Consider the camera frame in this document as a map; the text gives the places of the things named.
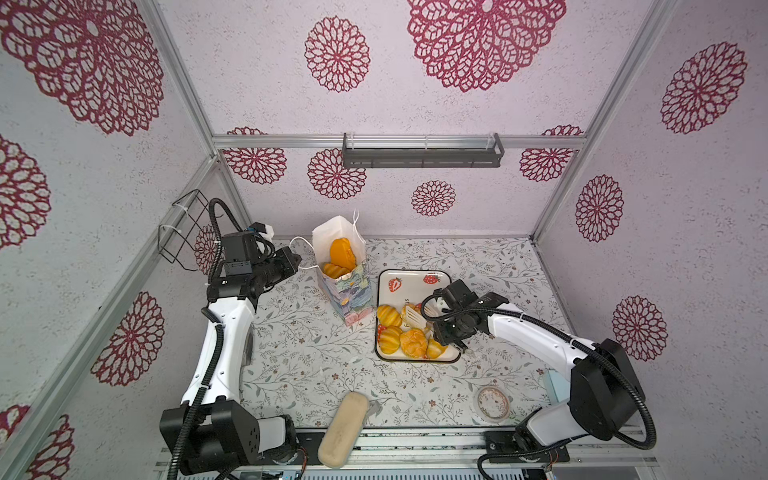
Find flaky pastry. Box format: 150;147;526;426
401;304;428;330

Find long twisted orange bread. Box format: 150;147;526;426
329;237;357;271

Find black wire wall basket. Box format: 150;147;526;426
156;189;218;275

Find round tape roll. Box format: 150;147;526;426
474;385;511;424

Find striped croissant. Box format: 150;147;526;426
377;326;402;355
426;339;447;360
376;304;402;328
322;263;350;279

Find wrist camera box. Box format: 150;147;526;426
221;222;275;277
439;280;479;311

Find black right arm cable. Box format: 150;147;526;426
419;292;658;480

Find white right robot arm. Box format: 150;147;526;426
421;288;658;457

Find black wall shelf rack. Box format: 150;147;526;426
341;134;505;169

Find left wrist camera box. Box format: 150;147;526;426
221;222;275;277

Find white metal serving tongs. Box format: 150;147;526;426
401;303;433;332

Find beige long baguette loaf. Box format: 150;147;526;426
317;392;370;469

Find mint green box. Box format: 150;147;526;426
542;370;571;405

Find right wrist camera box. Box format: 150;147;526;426
439;280;479;311

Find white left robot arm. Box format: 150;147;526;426
159;247;301;479

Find floral paper gift bag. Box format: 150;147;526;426
289;210;374;327

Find round orange bun bottom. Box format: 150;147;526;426
400;328;428;359

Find white strawberry serving tray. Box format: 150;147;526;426
374;269;461;364

